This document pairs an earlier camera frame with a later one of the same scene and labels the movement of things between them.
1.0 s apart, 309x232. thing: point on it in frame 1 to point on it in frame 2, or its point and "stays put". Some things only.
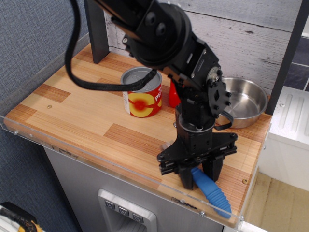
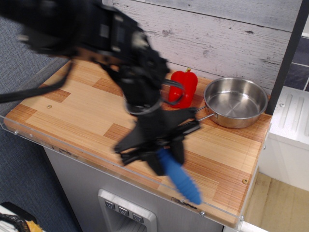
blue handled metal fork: (215, 194) to (185, 184)
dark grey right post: (280, 78) stays put
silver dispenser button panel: (120, 215) stays put
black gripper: (193, 145) to (155, 131)
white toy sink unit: (285, 156) stays put
